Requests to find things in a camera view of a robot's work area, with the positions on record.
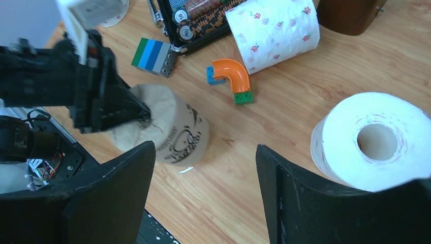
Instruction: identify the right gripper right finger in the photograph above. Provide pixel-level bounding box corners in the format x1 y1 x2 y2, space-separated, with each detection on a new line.
256 144 430 243

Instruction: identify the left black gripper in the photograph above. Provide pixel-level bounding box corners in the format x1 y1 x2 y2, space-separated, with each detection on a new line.
1 30 152 133

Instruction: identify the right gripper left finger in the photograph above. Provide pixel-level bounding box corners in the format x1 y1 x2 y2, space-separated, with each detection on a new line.
1 141 156 243

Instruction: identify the brown roll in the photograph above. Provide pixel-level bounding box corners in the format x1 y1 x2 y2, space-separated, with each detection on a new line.
109 84 209 166

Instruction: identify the patterned paper roll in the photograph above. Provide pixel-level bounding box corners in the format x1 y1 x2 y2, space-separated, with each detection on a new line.
225 0 320 74
310 92 430 192

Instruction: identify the green blue block toy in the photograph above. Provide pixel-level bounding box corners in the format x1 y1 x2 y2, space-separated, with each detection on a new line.
131 38 177 77

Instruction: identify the white toilet paper roll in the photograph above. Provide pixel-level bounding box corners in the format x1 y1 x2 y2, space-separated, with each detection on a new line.
100 0 130 27

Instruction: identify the black poker chip case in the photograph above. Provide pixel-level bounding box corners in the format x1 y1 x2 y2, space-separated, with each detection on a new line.
148 1 244 55

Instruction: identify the orange curved toy piece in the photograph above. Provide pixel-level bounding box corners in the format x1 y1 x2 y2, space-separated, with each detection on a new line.
206 58 254 105

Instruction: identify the patterned paper roll lying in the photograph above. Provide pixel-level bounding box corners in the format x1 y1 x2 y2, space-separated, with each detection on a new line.
225 0 320 74

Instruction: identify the brown metronome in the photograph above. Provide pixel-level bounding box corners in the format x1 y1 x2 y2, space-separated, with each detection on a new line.
317 0 387 36

